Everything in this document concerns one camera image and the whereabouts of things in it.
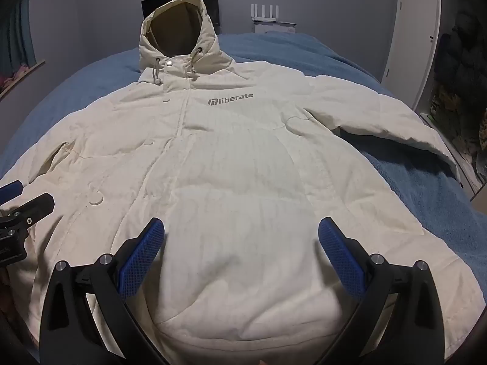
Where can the cream hooded jacket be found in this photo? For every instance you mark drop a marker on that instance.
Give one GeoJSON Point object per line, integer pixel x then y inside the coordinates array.
{"type": "Point", "coordinates": [228, 182]}

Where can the wooden ledge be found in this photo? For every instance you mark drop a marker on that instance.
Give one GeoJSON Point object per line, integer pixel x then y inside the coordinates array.
{"type": "Point", "coordinates": [23, 74]}

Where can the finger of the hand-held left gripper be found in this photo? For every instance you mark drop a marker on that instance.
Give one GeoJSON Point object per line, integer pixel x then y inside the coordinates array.
{"type": "Point", "coordinates": [36, 205]}
{"type": "Point", "coordinates": [10, 189]}

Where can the pile of dark clothes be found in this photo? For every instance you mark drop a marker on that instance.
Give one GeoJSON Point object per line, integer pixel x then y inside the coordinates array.
{"type": "Point", "coordinates": [460, 76]}

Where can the blue fleece blanket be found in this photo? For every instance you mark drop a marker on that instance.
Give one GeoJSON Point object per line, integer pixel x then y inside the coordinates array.
{"type": "Point", "coordinates": [418, 197]}

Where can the white router with antennas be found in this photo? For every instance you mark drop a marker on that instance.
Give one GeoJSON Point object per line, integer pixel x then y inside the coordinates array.
{"type": "Point", "coordinates": [265, 12]}

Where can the black monitor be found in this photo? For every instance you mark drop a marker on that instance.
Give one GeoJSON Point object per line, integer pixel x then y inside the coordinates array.
{"type": "Point", "coordinates": [213, 7]}

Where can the white wardrobe door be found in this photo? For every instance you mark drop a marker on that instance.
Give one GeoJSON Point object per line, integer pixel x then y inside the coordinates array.
{"type": "Point", "coordinates": [413, 34]}

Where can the blue curtain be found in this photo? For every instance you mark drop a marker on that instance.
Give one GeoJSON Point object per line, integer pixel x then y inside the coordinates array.
{"type": "Point", "coordinates": [23, 26]}

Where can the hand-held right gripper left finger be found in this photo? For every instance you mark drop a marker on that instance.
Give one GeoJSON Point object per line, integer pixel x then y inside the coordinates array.
{"type": "Point", "coordinates": [142, 258]}

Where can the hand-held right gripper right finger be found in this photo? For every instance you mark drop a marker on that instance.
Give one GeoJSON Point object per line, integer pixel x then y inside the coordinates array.
{"type": "Point", "coordinates": [340, 258]}

